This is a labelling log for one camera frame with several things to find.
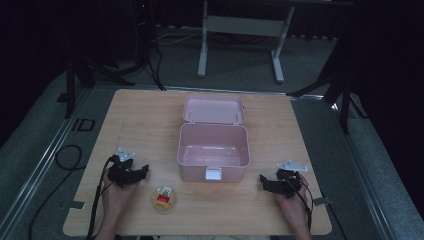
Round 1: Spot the black metal stand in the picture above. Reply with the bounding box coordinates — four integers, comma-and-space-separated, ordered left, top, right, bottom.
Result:
62, 49, 136, 120
287, 43, 369, 135

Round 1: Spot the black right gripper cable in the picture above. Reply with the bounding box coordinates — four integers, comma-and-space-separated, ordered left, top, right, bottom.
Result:
289, 178, 315, 232

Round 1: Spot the person's left hand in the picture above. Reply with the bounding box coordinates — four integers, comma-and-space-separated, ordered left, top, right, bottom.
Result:
101, 166, 142, 219

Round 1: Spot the round clear snack container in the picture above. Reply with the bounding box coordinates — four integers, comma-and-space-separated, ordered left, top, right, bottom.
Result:
152, 186, 178, 212

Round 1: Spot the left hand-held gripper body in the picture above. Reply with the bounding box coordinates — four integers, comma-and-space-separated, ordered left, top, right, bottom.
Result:
106, 147, 138, 188

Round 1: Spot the black floor cable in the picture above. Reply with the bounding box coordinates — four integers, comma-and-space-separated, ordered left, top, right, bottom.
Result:
27, 144, 85, 240

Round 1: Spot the bundle of dark cables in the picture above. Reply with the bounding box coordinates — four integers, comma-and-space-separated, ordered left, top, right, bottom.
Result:
131, 19, 168, 92

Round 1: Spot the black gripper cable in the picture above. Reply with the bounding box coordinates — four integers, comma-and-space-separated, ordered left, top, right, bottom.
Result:
289, 178, 315, 232
85, 155, 116, 240

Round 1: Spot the metal floor rail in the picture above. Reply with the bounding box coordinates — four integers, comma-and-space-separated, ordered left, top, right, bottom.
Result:
0, 87, 94, 238
328, 99, 398, 240

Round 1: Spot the pink plastic box with lid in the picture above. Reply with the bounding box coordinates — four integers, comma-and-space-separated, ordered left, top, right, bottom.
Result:
176, 94, 251, 184

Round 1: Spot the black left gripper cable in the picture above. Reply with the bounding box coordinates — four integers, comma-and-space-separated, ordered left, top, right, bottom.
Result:
85, 155, 116, 240

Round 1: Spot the person's right hand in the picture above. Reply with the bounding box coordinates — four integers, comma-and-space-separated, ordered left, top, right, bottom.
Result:
273, 173, 312, 231

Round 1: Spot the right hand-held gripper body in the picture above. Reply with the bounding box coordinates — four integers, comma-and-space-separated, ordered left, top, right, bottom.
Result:
271, 159, 309, 200

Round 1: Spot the white metal desk frame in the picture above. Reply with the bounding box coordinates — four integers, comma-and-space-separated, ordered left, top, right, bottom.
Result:
197, 0, 296, 84

